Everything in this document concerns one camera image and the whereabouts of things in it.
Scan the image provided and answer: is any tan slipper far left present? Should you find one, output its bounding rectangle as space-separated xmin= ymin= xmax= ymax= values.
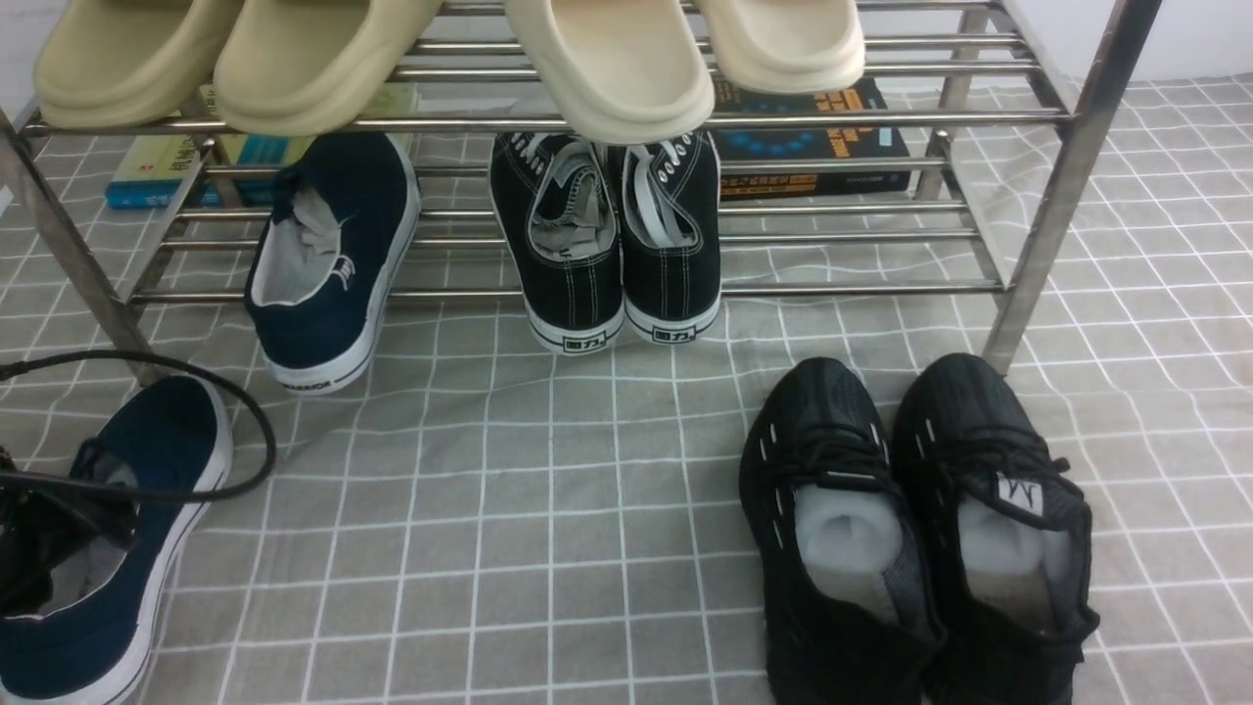
xmin=34 ymin=1 xmax=243 ymax=131

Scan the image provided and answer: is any cream slipper right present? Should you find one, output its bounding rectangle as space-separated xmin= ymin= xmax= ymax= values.
xmin=697 ymin=1 xmax=865 ymax=95

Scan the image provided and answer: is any black mesh sneaker right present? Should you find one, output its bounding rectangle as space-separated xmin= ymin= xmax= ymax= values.
xmin=891 ymin=353 xmax=1100 ymax=704

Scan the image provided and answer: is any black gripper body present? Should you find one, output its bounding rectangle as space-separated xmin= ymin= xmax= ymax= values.
xmin=1 ymin=450 xmax=138 ymax=616

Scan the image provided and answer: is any green blue book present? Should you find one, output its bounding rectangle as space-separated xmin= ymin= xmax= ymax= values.
xmin=107 ymin=84 xmax=415 ymax=210

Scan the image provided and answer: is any black canvas sneaker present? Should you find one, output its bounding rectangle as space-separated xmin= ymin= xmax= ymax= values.
xmin=487 ymin=131 xmax=627 ymax=354
xmin=606 ymin=130 xmax=720 ymax=347

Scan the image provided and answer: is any stainless steel shoe rack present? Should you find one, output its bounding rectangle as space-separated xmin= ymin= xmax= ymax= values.
xmin=3 ymin=1 xmax=1160 ymax=398

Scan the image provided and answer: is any black canvas sneaker left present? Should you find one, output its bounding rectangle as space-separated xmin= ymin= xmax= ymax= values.
xmin=487 ymin=131 xmax=627 ymax=354

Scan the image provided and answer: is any black mesh sneaker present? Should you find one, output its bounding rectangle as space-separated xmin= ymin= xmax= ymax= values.
xmin=891 ymin=353 xmax=1100 ymax=704
xmin=738 ymin=357 xmax=945 ymax=704

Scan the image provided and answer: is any navy canvas shoe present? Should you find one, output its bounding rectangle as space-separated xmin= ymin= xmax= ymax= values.
xmin=1 ymin=376 xmax=234 ymax=704
xmin=246 ymin=131 xmax=421 ymax=396

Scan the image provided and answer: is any black orange book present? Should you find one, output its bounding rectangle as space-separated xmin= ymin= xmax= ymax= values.
xmin=713 ymin=76 xmax=913 ymax=202

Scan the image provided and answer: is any tan slipper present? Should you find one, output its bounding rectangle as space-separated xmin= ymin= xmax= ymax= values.
xmin=34 ymin=1 xmax=243 ymax=131
xmin=213 ymin=1 xmax=442 ymax=136

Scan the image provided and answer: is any black cable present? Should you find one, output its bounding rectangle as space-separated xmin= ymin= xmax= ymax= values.
xmin=0 ymin=351 xmax=278 ymax=503

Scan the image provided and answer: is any cream slipper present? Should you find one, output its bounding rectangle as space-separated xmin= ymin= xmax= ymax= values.
xmin=504 ymin=1 xmax=715 ymax=147
xmin=697 ymin=1 xmax=865 ymax=95

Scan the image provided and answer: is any black canvas sneaker right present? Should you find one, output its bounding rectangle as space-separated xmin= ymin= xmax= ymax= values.
xmin=606 ymin=130 xmax=720 ymax=347

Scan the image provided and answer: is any cream slipper centre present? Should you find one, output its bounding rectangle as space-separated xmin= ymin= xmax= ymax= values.
xmin=504 ymin=1 xmax=715 ymax=147

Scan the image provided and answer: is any black mesh sneaker left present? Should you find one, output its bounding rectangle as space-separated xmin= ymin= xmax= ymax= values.
xmin=738 ymin=357 xmax=945 ymax=704

